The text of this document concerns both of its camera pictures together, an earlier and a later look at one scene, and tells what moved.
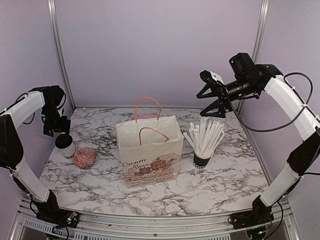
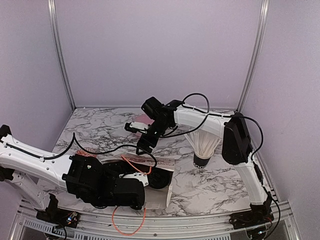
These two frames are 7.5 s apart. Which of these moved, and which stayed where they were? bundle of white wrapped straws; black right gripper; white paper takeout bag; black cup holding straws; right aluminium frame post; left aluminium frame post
Moved: black right gripper; white paper takeout bag
Stayed: left aluminium frame post; black cup holding straws; right aluminium frame post; bundle of white wrapped straws
